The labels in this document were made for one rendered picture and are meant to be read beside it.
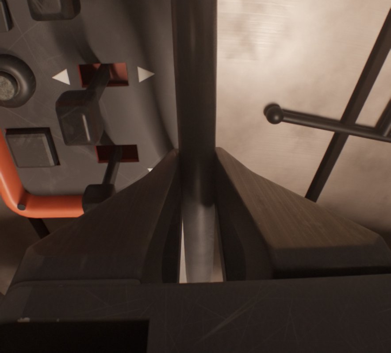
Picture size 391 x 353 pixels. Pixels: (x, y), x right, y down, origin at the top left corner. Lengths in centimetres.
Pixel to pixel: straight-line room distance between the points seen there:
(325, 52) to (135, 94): 70
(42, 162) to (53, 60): 7
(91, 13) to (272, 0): 64
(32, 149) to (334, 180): 94
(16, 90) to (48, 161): 5
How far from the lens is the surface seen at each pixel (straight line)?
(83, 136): 16
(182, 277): 68
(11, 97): 22
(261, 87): 87
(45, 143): 24
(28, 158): 25
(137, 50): 20
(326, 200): 113
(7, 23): 21
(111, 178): 21
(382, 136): 101
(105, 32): 20
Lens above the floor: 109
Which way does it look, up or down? 55 degrees down
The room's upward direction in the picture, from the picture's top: 178 degrees clockwise
